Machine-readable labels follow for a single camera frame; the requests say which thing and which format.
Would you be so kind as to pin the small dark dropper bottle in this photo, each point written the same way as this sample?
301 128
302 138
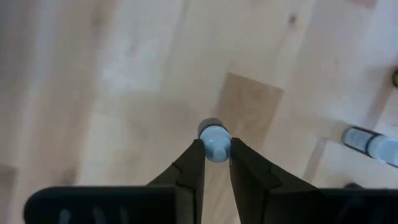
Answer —
370 144

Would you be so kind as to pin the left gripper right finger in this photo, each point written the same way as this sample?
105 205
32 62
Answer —
252 180

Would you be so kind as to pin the small white-capped dropper bottle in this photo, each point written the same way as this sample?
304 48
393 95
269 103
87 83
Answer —
214 146

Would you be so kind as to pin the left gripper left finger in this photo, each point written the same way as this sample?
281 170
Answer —
192 174

